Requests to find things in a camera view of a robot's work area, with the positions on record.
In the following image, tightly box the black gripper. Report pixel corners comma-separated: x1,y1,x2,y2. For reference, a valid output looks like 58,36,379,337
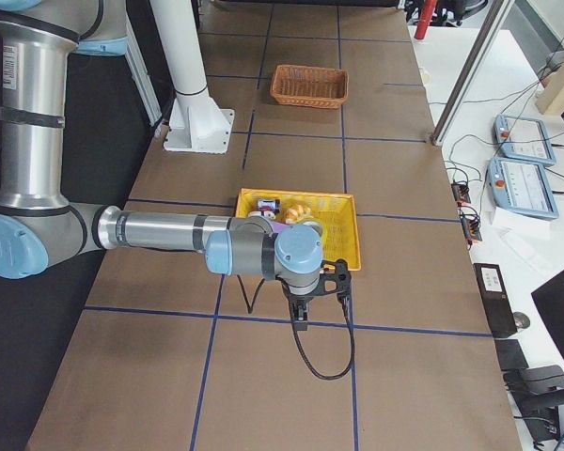
282,280,318,323

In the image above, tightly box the yellow plastic basket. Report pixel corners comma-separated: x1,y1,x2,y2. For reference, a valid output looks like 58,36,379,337
235,188,361,271

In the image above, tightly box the brown wicker basket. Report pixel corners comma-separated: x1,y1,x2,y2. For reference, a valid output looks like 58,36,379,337
270,64,349,109

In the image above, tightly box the purple foam block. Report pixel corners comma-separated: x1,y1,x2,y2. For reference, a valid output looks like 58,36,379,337
271,222,290,233

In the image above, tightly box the toy croissant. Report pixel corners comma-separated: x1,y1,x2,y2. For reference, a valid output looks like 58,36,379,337
284,203,312,225

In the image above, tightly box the panda figurine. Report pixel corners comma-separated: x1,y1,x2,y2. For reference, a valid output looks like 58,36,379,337
248,210,276,221

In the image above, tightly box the black power box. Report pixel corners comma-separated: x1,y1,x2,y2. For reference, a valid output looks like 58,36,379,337
473,263,517,338

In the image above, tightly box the lower teach pendant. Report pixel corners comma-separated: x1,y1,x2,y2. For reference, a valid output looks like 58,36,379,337
487,157,559,220

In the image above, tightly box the teach pendant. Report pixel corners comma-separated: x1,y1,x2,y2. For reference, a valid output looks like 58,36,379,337
493,114,556,166
487,157,559,220

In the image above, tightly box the upper teach pendant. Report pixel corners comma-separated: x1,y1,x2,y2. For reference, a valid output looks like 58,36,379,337
493,114,556,166

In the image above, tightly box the red cylinder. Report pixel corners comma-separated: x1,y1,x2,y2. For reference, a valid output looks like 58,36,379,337
414,0,437,40

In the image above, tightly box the black camera cable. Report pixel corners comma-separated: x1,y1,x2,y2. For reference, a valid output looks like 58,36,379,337
234,274,356,381

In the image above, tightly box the white pedestal column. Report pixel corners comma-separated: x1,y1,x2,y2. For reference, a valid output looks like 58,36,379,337
150,0,235,154

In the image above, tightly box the aluminium frame post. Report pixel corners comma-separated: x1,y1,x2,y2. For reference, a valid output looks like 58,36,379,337
431,0,515,146

